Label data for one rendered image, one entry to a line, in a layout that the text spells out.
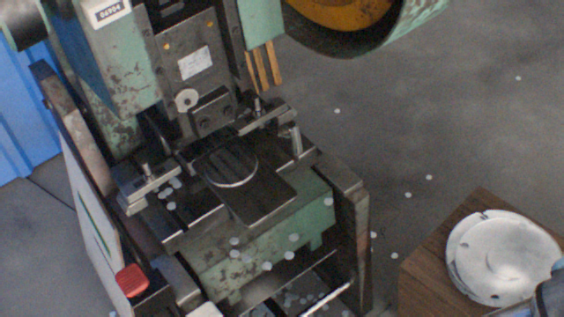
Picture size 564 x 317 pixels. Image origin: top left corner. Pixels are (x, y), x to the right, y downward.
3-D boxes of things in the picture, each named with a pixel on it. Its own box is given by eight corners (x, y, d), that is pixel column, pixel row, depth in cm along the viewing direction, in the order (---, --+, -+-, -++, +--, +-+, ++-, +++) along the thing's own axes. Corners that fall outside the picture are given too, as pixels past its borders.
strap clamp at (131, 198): (187, 181, 157) (176, 153, 149) (128, 217, 151) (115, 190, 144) (175, 167, 160) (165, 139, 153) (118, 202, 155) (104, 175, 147)
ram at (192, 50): (250, 116, 143) (226, 6, 121) (193, 150, 138) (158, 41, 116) (211, 79, 153) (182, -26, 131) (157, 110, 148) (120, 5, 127)
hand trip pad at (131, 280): (159, 298, 137) (150, 281, 132) (137, 313, 135) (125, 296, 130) (144, 277, 141) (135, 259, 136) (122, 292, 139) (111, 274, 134)
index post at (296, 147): (303, 150, 159) (300, 122, 152) (293, 156, 158) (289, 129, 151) (297, 143, 161) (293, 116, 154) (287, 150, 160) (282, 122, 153)
